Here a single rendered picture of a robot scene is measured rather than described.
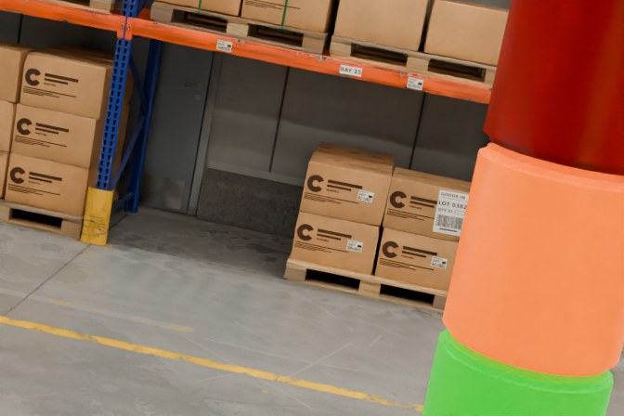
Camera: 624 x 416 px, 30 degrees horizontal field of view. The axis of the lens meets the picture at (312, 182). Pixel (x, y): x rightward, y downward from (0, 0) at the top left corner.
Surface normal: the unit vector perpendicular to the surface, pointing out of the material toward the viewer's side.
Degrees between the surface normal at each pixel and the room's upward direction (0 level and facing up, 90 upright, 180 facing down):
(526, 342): 90
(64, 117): 86
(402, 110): 90
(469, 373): 90
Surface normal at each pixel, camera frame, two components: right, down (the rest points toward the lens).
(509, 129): -0.82, -0.04
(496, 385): -0.43, 0.11
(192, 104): -0.10, 0.18
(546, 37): -0.65, 0.04
